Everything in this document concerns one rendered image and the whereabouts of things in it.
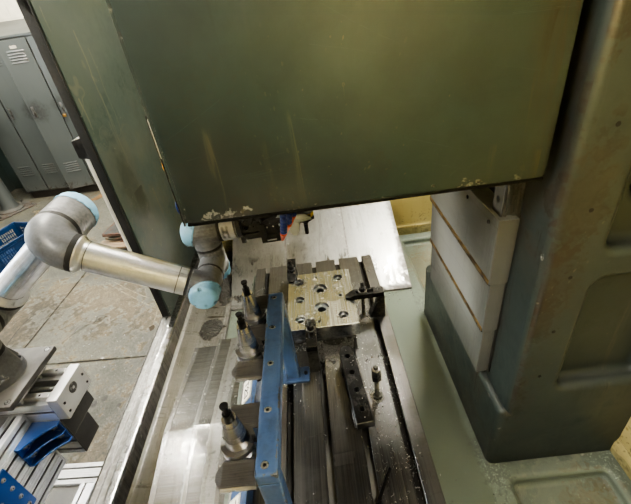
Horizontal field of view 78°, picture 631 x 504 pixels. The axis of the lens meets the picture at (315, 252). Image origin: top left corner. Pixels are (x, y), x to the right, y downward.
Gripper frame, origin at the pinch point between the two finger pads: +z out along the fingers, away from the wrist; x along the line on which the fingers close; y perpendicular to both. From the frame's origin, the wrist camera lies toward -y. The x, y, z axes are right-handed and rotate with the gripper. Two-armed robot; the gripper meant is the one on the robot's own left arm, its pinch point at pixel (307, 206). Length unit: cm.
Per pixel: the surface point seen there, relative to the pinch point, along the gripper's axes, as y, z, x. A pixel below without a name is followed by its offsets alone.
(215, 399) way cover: 63, -43, 10
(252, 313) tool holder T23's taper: 14.1, -16.7, 23.8
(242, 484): 17, -16, 62
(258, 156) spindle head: -27.1, -4.8, 32.6
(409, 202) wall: 59, 53, -101
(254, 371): 16.8, -15.7, 39.3
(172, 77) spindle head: -41, -14, 33
